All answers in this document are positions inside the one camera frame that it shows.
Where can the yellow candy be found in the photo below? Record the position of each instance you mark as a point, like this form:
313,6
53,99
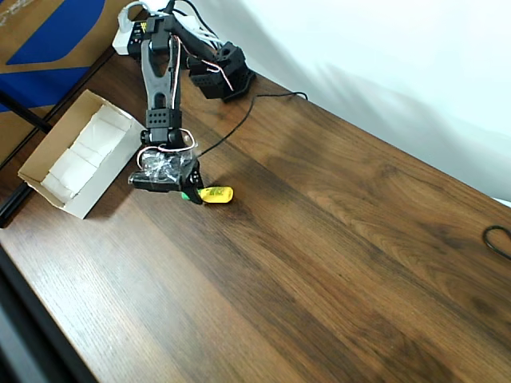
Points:
217,194

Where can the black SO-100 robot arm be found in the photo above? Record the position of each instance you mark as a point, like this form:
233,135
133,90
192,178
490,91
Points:
157,80

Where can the white cardboard box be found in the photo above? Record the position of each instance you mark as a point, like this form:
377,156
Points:
104,175

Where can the white foam padding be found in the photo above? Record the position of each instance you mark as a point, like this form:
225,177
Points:
88,151

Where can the white power strip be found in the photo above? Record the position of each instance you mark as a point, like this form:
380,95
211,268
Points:
120,42

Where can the black metal pole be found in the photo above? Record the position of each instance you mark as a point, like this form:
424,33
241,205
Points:
24,111

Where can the brown carton with blue print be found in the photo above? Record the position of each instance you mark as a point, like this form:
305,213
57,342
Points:
40,24

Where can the black camera wrapped in plastic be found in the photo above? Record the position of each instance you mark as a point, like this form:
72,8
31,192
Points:
159,175

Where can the black metal rail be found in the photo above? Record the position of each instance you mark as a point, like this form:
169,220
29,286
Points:
12,203

